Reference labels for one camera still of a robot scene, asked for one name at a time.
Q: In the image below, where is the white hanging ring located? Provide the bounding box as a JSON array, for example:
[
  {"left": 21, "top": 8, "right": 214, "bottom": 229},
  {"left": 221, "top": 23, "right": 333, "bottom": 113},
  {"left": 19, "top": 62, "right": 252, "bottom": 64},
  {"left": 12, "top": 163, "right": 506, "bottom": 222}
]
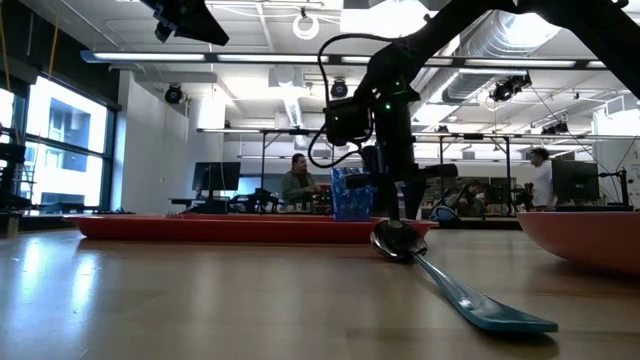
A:
[{"left": 291, "top": 11, "right": 321, "bottom": 42}]

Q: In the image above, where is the large glass window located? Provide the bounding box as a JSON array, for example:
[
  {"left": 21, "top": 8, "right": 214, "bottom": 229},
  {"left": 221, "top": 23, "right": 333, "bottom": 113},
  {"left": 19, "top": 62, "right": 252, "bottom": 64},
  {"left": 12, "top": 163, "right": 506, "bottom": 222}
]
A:
[{"left": 0, "top": 74, "right": 119, "bottom": 212}]

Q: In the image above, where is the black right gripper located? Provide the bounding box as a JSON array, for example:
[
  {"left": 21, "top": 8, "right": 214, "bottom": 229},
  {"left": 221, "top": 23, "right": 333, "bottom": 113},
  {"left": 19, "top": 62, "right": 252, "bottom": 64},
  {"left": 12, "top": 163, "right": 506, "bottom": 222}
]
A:
[{"left": 344, "top": 89, "right": 459, "bottom": 222}]

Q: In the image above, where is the person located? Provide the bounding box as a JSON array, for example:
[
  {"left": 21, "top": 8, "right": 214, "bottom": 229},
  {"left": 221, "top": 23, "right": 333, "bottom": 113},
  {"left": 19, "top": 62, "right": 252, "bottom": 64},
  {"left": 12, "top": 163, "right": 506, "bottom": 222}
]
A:
[
  {"left": 280, "top": 152, "right": 324, "bottom": 212},
  {"left": 528, "top": 146, "right": 555, "bottom": 210}
]

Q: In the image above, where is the blue white round object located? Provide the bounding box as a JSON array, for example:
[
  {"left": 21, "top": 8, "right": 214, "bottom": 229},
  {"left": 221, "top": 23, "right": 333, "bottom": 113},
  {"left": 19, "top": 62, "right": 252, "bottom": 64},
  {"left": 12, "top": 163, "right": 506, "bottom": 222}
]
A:
[{"left": 430, "top": 204, "right": 458, "bottom": 222}]

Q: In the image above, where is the black computer monitor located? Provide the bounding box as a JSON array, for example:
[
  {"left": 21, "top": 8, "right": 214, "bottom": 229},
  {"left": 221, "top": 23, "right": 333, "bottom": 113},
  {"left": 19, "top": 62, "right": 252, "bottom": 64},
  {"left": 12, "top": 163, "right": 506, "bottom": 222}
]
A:
[
  {"left": 192, "top": 161, "right": 242, "bottom": 193},
  {"left": 551, "top": 159, "right": 600, "bottom": 203}
]

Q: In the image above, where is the blue faceted plastic cup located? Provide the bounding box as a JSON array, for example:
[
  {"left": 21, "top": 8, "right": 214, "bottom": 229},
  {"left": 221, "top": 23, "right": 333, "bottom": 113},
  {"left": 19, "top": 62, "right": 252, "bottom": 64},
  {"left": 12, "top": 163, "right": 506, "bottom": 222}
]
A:
[{"left": 329, "top": 166, "right": 376, "bottom": 223}]

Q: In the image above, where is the black metal rig frame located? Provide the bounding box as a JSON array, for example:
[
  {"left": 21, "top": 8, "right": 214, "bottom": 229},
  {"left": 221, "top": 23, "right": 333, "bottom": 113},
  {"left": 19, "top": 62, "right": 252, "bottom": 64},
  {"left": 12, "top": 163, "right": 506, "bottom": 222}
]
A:
[
  {"left": 438, "top": 132, "right": 512, "bottom": 182},
  {"left": 258, "top": 128, "right": 337, "bottom": 192}
]

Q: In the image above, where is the black equipment rack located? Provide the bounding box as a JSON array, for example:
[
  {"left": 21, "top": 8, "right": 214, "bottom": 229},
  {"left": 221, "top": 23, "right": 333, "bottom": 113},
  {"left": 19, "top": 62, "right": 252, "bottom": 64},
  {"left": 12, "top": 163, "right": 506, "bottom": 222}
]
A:
[{"left": 0, "top": 122, "right": 39, "bottom": 212}]

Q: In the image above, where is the silver ceiling duct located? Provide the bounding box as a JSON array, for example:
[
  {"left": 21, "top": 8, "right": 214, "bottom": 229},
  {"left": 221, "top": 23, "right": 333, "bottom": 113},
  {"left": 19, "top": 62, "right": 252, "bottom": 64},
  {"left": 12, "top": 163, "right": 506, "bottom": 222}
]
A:
[{"left": 442, "top": 9, "right": 562, "bottom": 104}]

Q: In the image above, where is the black desk stand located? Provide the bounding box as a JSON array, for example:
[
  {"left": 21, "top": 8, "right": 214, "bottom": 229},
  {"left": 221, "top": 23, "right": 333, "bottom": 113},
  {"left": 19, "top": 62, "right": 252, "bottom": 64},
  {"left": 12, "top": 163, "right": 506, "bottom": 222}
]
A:
[{"left": 597, "top": 168, "right": 633, "bottom": 208}]

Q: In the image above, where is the black camera cable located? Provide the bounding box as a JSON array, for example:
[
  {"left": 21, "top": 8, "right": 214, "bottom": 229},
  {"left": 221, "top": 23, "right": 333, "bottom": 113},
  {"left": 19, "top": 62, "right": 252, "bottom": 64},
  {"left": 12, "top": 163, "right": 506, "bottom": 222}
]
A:
[{"left": 306, "top": 33, "right": 397, "bottom": 170}]

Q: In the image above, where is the pink bowl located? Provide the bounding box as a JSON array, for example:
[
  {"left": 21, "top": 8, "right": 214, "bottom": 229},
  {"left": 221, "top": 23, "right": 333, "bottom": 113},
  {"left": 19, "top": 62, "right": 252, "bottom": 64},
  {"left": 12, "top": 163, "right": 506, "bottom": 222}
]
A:
[{"left": 516, "top": 211, "right": 640, "bottom": 276}]

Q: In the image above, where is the red plastic tray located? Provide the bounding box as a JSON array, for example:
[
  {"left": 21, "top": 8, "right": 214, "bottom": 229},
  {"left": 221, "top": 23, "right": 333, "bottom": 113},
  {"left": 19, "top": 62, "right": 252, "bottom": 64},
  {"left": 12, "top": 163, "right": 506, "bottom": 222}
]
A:
[{"left": 63, "top": 213, "right": 440, "bottom": 245}]

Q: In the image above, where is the overhead light bar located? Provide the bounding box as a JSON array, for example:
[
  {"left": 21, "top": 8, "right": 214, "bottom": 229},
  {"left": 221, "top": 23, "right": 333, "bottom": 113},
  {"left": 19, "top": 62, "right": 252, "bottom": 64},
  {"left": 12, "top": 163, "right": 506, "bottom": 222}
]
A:
[{"left": 79, "top": 49, "right": 609, "bottom": 71}]

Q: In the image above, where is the black ceiling spotlight cluster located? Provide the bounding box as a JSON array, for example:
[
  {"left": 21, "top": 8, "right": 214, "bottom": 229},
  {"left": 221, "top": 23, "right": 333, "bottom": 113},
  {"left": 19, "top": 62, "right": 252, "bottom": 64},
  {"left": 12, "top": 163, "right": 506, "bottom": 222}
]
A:
[{"left": 491, "top": 73, "right": 533, "bottom": 104}]

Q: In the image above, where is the metal spoon with blue handle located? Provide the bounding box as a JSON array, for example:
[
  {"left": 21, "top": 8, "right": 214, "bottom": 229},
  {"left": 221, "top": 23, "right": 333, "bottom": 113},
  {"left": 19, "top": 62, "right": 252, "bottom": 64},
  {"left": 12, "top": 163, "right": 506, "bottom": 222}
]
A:
[{"left": 369, "top": 218, "right": 560, "bottom": 335}]

